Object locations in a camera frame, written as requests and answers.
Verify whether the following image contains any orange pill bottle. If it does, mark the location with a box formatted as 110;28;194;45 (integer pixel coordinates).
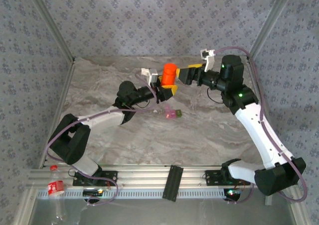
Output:
160;63;178;87

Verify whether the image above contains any pink and green pill organizer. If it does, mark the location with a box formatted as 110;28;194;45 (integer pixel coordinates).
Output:
164;104;183;119

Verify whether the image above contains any black rectangular plate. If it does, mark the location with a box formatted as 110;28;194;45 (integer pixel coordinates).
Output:
161;164;184;202

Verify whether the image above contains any small electronics board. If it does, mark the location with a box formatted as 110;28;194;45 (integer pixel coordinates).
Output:
83;189;104;196
223;189;242;201

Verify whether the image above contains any grey metal sheet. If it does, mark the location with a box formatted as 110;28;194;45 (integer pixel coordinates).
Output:
28;197;299;225

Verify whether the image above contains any clear bottle with red label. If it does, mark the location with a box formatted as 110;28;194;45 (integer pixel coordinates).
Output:
46;164;68;222

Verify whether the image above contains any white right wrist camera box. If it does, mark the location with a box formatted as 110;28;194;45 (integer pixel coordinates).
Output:
200;49;216;73

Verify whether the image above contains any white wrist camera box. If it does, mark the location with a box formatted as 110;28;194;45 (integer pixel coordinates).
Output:
141;67;159;86
200;49;216;73

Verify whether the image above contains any aluminium side rail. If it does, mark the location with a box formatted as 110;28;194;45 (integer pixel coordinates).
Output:
246;58;286;167
38;59;76;170

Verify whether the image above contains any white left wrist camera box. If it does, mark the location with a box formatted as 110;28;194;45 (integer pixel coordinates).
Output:
141;67;159;86

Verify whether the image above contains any aluminium frame post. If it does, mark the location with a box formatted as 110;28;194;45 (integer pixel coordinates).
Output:
24;0;76;63
246;0;297;61

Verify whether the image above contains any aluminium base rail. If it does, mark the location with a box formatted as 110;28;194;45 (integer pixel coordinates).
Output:
26;165;299;190

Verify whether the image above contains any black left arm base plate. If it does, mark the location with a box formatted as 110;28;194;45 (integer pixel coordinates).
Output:
72;170;118;186

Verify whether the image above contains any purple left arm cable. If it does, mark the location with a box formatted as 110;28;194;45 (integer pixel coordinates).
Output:
45;72;158;207

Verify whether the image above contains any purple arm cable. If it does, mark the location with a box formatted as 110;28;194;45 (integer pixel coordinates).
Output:
45;72;158;207
214;46;309;206

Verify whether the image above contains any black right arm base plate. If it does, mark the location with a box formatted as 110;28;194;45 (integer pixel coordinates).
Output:
204;170;251;186

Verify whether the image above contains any grey slotted cable duct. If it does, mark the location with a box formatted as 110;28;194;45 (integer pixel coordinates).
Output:
36;188;226;200

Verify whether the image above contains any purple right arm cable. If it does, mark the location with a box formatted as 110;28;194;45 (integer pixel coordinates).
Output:
214;46;309;206

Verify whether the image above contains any grey angle bracket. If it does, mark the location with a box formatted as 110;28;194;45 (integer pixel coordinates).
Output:
264;194;295;206

